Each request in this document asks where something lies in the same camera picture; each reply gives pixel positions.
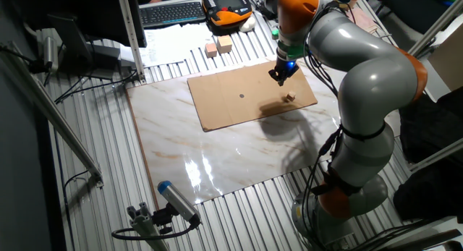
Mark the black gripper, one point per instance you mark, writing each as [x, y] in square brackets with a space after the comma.
[286, 67]

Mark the small wooden block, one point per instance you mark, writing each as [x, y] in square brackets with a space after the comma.
[291, 96]

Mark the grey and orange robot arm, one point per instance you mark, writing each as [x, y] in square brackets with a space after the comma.
[372, 73]

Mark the small green object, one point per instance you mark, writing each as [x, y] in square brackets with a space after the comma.
[275, 34]

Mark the brown cardboard sheet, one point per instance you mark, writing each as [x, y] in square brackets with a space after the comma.
[224, 99]

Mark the large light wooden cube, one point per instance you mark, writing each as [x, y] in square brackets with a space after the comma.
[224, 45]

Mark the black filament spool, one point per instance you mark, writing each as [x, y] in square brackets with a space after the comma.
[269, 5]

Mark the pinkish wooden cube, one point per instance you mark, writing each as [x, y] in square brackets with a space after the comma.
[211, 50]

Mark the orange and black teach pendant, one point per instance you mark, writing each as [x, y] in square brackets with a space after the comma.
[228, 16]

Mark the marble pattern board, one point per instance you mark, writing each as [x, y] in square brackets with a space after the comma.
[217, 153]

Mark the pink cloth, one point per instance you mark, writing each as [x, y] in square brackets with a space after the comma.
[363, 21]

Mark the white paper sheet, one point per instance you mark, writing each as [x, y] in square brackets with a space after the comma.
[173, 43]

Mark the black keyboard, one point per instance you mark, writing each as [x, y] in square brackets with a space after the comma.
[171, 14]

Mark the black monitor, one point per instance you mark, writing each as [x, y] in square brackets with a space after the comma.
[90, 12]

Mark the short aluminium profile stub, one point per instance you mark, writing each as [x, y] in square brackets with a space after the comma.
[144, 225]

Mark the black monitor stand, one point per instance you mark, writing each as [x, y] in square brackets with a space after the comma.
[72, 37]

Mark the aluminium profile post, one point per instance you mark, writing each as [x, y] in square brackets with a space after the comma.
[131, 34]

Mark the grey camera with blue cap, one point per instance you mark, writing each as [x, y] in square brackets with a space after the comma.
[177, 200]

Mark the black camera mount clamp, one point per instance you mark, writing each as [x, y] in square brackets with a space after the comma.
[162, 216]

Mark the silver cylindrical camera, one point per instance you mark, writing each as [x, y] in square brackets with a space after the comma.
[50, 52]

